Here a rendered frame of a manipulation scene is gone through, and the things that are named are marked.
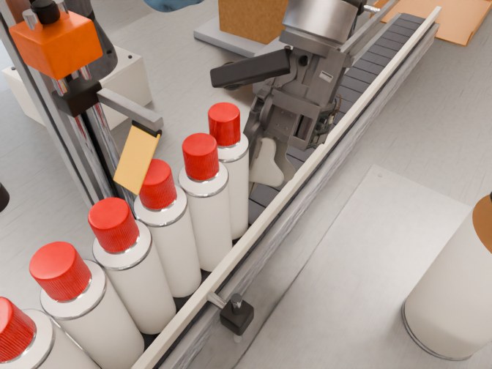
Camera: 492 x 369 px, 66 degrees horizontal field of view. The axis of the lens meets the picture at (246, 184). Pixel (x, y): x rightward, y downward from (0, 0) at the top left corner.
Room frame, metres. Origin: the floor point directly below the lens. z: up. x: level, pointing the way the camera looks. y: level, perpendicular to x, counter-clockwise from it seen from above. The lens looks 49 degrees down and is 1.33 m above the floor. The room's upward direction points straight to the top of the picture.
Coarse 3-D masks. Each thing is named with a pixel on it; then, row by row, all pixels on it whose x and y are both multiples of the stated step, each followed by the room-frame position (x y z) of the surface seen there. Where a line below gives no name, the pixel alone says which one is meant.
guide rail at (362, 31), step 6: (390, 0) 0.85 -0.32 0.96; (396, 0) 0.85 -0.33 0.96; (384, 6) 0.82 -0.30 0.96; (390, 6) 0.82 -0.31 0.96; (378, 12) 0.79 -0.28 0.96; (384, 12) 0.80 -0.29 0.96; (372, 18) 0.76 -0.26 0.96; (378, 18) 0.77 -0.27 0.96; (366, 24) 0.74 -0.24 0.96; (372, 24) 0.74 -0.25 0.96; (360, 30) 0.71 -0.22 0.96; (366, 30) 0.72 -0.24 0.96; (354, 36) 0.69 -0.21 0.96; (360, 36) 0.70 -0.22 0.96; (348, 42) 0.67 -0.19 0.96; (354, 42) 0.68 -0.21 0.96; (342, 48) 0.65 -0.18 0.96; (348, 48) 0.66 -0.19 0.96
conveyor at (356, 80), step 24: (408, 24) 0.90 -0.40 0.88; (432, 24) 0.90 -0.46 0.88; (384, 48) 0.79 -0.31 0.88; (360, 72) 0.69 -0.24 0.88; (336, 96) 0.61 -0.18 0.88; (360, 96) 0.61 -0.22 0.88; (336, 120) 0.54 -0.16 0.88; (336, 144) 0.48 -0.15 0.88; (264, 192) 0.37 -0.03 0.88; (240, 264) 0.25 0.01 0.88; (144, 336) 0.15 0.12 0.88
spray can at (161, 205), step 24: (168, 168) 0.23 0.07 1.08; (144, 192) 0.21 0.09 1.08; (168, 192) 0.21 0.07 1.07; (144, 216) 0.21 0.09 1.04; (168, 216) 0.21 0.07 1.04; (168, 240) 0.20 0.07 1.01; (192, 240) 0.22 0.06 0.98; (168, 264) 0.20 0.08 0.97; (192, 264) 0.21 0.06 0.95; (192, 288) 0.21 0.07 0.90
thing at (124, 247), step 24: (96, 216) 0.18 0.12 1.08; (120, 216) 0.18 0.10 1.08; (96, 240) 0.18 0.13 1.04; (120, 240) 0.17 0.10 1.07; (144, 240) 0.18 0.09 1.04; (120, 264) 0.16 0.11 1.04; (144, 264) 0.16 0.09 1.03; (120, 288) 0.16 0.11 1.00; (144, 288) 0.16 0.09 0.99; (168, 288) 0.18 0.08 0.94; (144, 312) 0.16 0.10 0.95; (168, 312) 0.17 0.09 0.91
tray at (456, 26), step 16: (384, 0) 1.11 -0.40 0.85; (400, 0) 1.15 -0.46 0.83; (416, 0) 1.15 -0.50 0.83; (432, 0) 1.15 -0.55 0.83; (448, 0) 1.15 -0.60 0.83; (464, 0) 1.15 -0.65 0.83; (480, 0) 1.15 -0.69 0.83; (384, 16) 1.04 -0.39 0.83; (448, 16) 1.04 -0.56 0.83; (464, 16) 1.04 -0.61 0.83; (480, 16) 1.04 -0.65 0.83; (448, 32) 0.95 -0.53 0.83; (464, 32) 0.95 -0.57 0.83
